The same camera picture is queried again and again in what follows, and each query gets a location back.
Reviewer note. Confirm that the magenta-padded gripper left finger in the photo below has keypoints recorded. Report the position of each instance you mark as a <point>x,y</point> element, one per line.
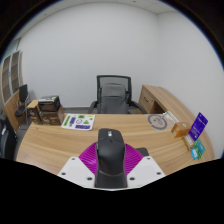
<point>87,158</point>

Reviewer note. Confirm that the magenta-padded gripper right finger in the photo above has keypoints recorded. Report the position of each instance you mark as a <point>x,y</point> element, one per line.
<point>133,158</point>

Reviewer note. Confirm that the black computer mouse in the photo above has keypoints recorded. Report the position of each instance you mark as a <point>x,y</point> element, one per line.
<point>110,156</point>

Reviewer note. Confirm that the dark grey mouse pad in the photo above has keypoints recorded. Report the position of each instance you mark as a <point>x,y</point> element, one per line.
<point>143,151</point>

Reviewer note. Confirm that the white sticker sheet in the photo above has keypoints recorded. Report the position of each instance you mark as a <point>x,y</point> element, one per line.
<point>78,121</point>

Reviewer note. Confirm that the round grey disc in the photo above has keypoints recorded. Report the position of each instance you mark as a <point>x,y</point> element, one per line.
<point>158,121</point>

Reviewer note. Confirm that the wide brown cardboard box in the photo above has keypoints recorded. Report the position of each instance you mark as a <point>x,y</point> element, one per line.
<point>52,118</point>

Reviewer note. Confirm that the small orange-brown box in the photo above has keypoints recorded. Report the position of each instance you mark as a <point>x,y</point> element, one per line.
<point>180,130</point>

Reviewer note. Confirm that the small brown flat pack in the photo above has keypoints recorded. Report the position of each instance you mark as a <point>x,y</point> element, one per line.
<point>188,142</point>

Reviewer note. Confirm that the teal card pack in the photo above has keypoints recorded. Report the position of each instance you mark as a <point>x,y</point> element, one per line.
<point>194,153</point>

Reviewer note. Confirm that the black mesh office chair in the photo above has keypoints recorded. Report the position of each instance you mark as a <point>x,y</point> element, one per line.
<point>113,96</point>

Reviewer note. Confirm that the black cardboard box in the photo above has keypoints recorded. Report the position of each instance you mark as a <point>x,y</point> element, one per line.
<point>49,103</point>

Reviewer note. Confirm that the wooden side desk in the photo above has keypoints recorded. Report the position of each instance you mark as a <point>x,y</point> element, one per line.
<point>160,96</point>

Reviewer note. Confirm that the green card pack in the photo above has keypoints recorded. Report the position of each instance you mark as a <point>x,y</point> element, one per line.
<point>200,148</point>

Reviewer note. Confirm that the tall brown cardboard box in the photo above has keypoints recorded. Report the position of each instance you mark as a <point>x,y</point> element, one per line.
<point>33,113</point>

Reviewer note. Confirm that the purple card package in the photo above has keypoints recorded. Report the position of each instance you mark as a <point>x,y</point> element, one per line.
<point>198,126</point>

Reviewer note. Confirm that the black leather armchair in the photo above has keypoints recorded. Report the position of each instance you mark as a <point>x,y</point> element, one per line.
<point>6,136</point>

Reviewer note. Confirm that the black visitor chair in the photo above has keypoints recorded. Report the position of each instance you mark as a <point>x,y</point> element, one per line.
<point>22,100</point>

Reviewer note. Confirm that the wooden shelf unit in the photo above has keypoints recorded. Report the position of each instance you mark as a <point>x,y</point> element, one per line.
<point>10,83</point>

